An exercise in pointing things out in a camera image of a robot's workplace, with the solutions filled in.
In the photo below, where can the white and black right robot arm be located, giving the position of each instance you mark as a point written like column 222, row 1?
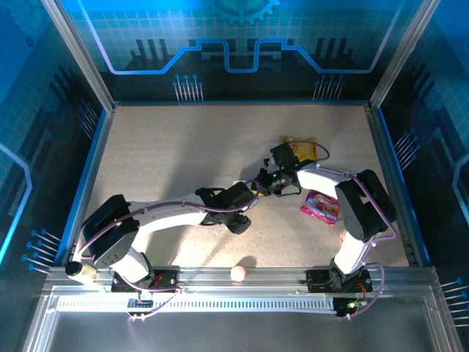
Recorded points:
column 366, row 209

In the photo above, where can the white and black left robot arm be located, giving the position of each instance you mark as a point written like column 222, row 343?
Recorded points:
column 110, row 234

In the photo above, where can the yellow snack bag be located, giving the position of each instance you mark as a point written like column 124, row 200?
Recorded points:
column 306, row 148

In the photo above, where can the pink snack bag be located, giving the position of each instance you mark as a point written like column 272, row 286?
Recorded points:
column 318, row 205

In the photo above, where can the pink ball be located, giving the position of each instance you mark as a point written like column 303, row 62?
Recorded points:
column 238, row 274

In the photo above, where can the small black controller board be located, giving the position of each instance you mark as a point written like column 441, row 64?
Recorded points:
column 141, row 303
column 344, row 307

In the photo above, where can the beige roll with black cap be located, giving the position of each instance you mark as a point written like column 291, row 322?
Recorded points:
column 82, row 273

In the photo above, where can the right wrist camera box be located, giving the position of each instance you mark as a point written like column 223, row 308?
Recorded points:
column 268, row 165

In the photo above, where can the aluminium frame rail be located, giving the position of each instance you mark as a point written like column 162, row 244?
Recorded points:
column 275, row 278

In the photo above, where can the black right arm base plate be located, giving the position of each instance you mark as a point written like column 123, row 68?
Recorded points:
column 318, row 280

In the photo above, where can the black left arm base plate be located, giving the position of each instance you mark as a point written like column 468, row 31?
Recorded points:
column 166, row 280

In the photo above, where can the aluminium frame post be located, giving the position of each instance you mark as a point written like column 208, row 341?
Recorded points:
column 78, row 55
column 401, row 55

